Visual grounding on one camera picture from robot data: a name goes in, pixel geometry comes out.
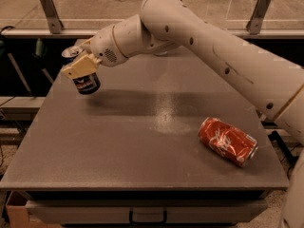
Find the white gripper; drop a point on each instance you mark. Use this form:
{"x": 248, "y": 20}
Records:
{"x": 104, "y": 49}

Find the blue pepsi can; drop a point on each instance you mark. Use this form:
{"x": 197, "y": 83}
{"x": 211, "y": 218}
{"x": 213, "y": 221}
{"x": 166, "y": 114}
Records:
{"x": 85, "y": 85}

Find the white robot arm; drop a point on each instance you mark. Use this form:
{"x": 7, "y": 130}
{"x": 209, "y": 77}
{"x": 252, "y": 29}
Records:
{"x": 274, "y": 85}

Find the red coke can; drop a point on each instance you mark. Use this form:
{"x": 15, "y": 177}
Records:
{"x": 228, "y": 141}

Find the cardboard box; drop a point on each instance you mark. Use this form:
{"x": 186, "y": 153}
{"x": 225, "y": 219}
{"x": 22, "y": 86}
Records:
{"x": 19, "y": 217}

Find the grey table drawer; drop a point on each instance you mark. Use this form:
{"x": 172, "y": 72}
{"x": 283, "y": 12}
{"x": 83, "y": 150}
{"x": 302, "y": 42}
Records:
{"x": 116, "y": 211}

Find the left metal rail bracket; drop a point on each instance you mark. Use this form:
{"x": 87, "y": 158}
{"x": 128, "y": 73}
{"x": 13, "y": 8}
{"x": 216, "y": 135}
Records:
{"x": 54, "y": 23}

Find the right metal rail bracket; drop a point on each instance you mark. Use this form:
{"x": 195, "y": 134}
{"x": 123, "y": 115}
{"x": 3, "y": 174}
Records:
{"x": 255, "y": 23}

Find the black drawer handle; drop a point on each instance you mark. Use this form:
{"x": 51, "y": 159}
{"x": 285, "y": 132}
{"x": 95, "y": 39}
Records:
{"x": 148, "y": 217}

